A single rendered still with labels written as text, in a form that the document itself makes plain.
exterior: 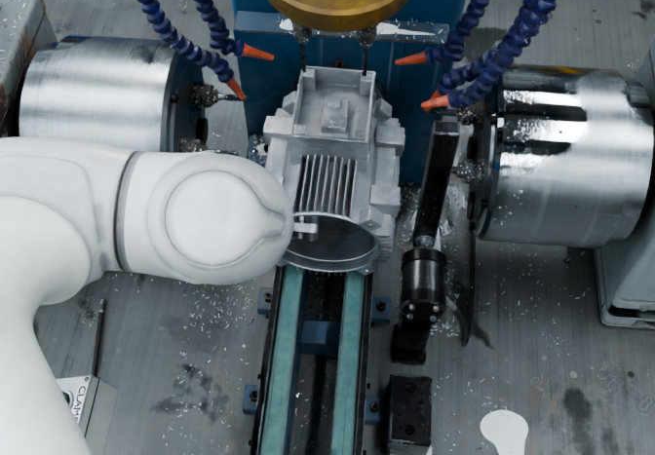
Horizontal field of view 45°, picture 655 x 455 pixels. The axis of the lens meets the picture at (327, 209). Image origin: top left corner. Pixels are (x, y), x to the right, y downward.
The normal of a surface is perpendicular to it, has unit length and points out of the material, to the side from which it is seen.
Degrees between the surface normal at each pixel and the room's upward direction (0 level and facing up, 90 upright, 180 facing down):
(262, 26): 0
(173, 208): 29
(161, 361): 0
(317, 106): 0
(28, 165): 15
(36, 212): 34
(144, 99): 21
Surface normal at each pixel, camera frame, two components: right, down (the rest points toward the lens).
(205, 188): 0.03, -0.25
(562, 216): -0.08, 0.66
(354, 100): 0.00, -0.53
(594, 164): -0.06, 0.12
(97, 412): 0.90, -0.17
